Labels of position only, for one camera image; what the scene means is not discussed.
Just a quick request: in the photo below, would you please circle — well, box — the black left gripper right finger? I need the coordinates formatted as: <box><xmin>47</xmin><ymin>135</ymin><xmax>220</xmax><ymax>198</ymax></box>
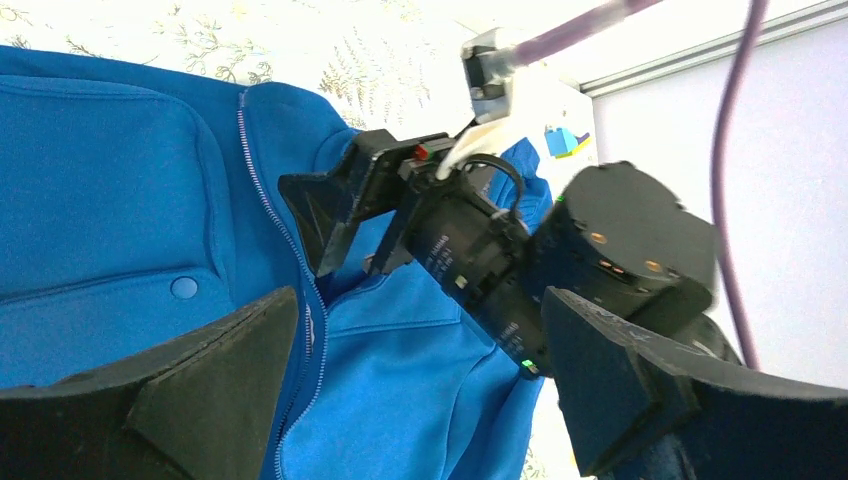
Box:
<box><xmin>541</xmin><ymin>288</ymin><xmax>847</xmax><ymax>479</ymax></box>

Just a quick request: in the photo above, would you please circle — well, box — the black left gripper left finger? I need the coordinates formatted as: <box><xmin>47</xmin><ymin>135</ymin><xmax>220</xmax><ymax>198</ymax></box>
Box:
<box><xmin>1</xmin><ymin>287</ymin><xmax>299</xmax><ymax>479</ymax></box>

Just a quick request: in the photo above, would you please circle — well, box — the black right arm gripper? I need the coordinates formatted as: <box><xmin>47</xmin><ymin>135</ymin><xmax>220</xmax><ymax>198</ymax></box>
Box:
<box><xmin>278</xmin><ymin>129</ymin><xmax>553</xmax><ymax>378</ymax></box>

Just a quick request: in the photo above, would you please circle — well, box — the blue zip jacket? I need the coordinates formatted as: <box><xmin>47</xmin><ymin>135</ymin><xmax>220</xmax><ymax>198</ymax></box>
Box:
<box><xmin>1</xmin><ymin>47</ymin><xmax>541</xmax><ymax>479</ymax></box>

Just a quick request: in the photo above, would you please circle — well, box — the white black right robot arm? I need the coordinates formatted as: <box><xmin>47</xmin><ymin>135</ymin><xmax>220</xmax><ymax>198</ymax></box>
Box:
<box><xmin>278</xmin><ymin>130</ymin><xmax>847</xmax><ymax>479</ymax></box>

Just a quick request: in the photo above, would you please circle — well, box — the floral patterned table mat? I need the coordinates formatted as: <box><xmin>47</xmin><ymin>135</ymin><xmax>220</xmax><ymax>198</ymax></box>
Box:
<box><xmin>1</xmin><ymin>1</ymin><xmax>542</xmax><ymax>479</ymax></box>

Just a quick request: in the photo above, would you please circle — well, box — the blue yellow toy block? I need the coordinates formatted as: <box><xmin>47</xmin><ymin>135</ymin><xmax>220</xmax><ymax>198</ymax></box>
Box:
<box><xmin>544</xmin><ymin>127</ymin><xmax>591</xmax><ymax>159</ymax></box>

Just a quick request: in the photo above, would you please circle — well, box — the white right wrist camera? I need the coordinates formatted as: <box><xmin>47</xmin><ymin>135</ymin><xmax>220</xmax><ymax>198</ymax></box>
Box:
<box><xmin>435</xmin><ymin>28</ymin><xmax>516</xmax><ymax>181</ymax></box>

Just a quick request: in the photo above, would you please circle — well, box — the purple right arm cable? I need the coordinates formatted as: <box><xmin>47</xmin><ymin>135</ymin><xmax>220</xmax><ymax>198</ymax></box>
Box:
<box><xmin>510</xmin><ymin>0</ymin><xmax>770</xmax><ymax>372</ymax></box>

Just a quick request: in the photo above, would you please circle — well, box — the aluminium frame corner post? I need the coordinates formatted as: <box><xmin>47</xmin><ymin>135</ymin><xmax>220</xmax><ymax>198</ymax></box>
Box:
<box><xmin>579</xmin><ymin>0</ymin><xmax>847</xmax><ymax>99</ymax></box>

